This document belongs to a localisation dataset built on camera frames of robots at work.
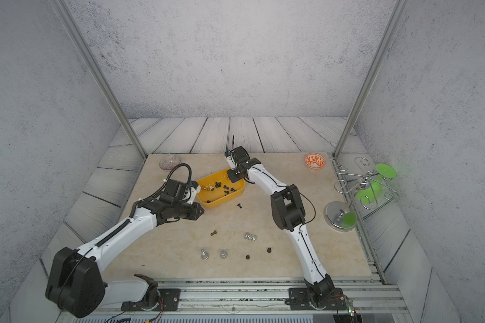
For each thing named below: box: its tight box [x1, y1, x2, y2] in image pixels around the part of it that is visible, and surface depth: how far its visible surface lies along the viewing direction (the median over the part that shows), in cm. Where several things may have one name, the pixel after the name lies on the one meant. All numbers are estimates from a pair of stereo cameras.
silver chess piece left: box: [200, 248, 210, 261], surface depth 84 cm
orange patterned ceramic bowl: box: [304, 152, 327, 171], surface depth 117 cm
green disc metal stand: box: [324, 163, 397, 232], surface depth 83 cm
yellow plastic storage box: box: [196, 168, 246, 208], surface depth 107 cm
